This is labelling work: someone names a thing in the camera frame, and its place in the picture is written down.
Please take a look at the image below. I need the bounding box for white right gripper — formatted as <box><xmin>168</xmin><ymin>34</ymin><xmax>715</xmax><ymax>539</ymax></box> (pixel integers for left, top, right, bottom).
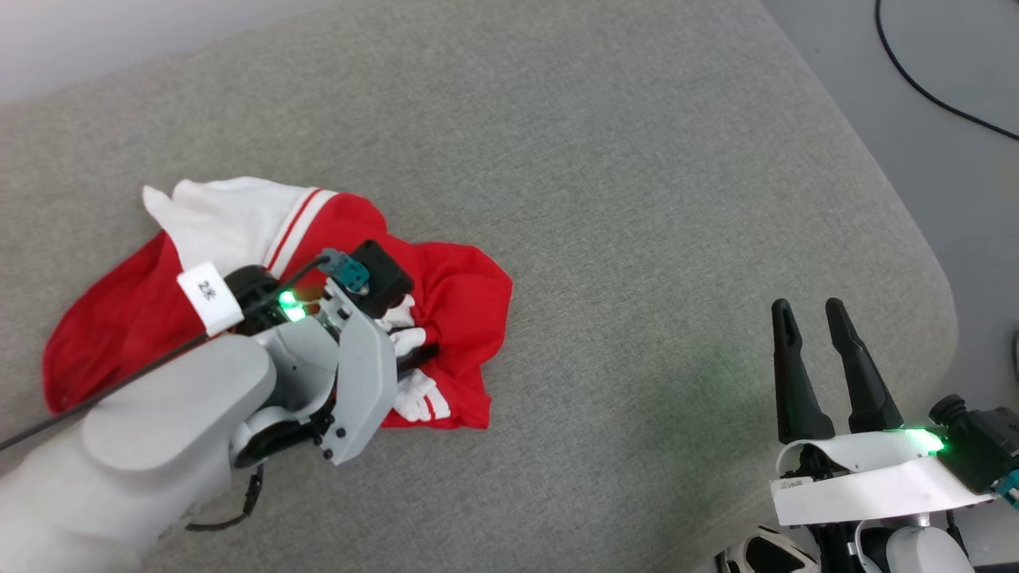
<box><xmin>770</xmin><ymin>298</ymin><xmax>1001</xmax><ymax>527</ymax></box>

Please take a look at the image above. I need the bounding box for red white basketball jersey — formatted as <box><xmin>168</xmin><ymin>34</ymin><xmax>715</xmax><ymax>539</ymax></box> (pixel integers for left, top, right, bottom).
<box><xmin>41</xmin><ymin>177</ymin><xmax>514</xmax><ymax>431</ymax></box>

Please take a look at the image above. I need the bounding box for white paper label tag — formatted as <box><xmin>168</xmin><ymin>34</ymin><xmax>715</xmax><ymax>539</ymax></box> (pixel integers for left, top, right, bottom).
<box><xmin>176</xmin><ymin>262</ymin><xmax>244</xmax><ymax>336</ymax></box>

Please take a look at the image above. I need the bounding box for black left camera cable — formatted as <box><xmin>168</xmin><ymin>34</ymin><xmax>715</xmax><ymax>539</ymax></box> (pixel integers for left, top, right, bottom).
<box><xmin>0</xmin><ymin>253</ymin><xmax>331</xmax><ymax>451</ymax></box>

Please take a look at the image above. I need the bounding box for short black looped cable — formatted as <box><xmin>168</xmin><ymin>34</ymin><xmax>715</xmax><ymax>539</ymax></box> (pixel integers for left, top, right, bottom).
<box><xmin>185</xmin><ymin>464</ymin><xmax>264</xmax><ymax>532</ymax></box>

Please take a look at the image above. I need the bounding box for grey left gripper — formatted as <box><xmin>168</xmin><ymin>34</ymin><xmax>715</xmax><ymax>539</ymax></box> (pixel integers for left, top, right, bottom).
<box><xmin>314</xmin><ymin>279</ymin><xmax>439</xmax><ymax>467</ymax></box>

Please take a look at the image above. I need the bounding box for black floor cable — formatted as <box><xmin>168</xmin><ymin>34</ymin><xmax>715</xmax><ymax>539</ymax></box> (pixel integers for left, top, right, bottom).
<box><xmin>874</xmin><ymin>0</ymin><xmax>1019</xmax><ymax>142</ymax></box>

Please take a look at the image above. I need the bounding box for grey fabric sofa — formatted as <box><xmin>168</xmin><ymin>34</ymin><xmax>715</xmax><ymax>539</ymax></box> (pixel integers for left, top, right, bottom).
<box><xmin>0</xmin><ymin>0</ymin><xmax>960</xmax><ymax>573</ymax></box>

